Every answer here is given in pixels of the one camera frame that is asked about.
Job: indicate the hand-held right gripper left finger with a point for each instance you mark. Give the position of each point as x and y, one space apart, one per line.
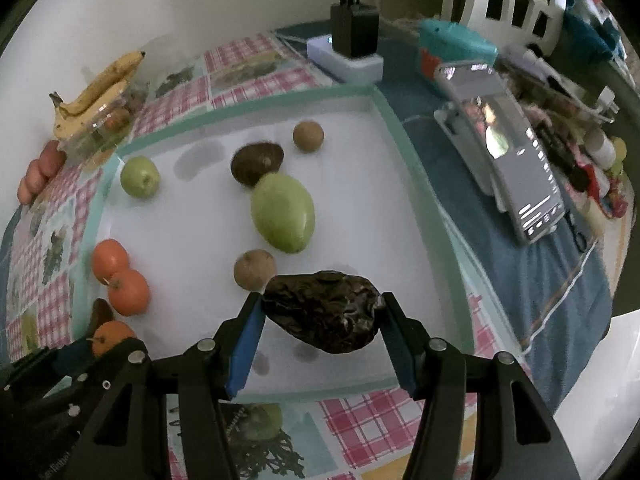
245 355

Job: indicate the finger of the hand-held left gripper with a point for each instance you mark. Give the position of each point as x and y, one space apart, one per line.
72 356
101 315

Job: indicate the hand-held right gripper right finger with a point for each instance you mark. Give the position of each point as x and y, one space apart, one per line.
402 355

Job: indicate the orange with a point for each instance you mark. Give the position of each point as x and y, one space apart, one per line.
110 260
129 291
112 337

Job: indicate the wrinkled dark avocado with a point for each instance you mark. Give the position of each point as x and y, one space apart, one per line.
325 315

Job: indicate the white tray with green rim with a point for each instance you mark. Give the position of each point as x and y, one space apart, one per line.
360 210

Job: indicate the brown kiwi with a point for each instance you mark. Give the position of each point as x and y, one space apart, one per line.
255 270
308 135

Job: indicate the blue blanket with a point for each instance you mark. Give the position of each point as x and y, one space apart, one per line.
500 270

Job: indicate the green apple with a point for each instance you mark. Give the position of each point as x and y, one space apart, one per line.
140 175

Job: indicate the green mango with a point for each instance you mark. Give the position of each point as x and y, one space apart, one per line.
282 212

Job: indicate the smooth brown avocado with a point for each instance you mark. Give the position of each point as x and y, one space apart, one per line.
257 162

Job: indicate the white phone stand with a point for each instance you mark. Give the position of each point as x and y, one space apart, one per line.
465 145

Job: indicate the bunch of yellow bananas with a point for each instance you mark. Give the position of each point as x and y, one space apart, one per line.
100 90

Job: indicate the pink checkered printed tablecloth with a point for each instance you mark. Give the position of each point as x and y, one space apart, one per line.
260 85

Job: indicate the white bottle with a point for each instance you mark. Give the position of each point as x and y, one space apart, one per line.
600 146

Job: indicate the white power box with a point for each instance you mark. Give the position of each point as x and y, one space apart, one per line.
360 67

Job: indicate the teal plastic case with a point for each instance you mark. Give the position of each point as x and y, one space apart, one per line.
450 40

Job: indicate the black charger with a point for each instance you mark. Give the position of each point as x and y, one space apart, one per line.
352 30

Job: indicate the white chair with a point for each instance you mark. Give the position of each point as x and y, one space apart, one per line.
480 5

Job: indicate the teal cloth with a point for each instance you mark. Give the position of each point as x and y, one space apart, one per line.
590 30

